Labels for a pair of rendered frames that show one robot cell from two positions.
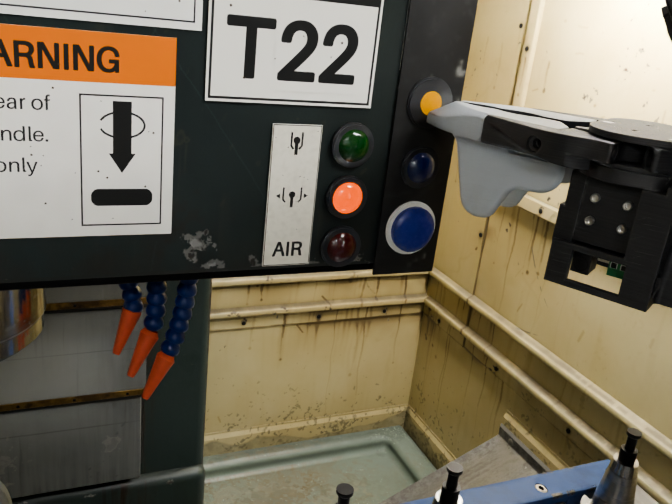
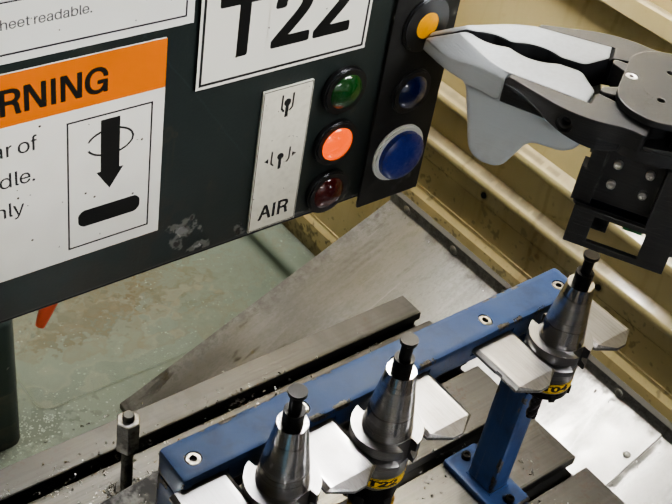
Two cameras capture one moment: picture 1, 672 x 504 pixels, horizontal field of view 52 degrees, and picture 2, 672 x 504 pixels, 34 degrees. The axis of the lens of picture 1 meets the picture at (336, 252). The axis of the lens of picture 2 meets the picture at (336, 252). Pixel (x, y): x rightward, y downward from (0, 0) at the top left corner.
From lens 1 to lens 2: 0.26 m
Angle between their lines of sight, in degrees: 25
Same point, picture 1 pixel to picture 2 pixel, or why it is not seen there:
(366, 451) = not seen: hidden behind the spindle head
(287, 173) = (276, 137)
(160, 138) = (148, 142)
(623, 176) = (651, 158)
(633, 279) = (652, 246)
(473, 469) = (362, 251)
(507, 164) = (525, 119)
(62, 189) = (49, 221)
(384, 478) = (235, 266)
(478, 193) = (490, 142)
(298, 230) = (285, 188)
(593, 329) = not seen: hidden behind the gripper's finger
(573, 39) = not seen: outside the picture
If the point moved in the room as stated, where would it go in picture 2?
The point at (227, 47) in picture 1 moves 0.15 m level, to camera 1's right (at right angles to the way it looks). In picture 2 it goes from (220, 31) to (536, 38)
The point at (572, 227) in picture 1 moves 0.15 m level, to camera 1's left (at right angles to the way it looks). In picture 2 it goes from (592, 188) to (299, 193)
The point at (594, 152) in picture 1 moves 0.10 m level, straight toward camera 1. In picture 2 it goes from (626, 140) to (647, 279)
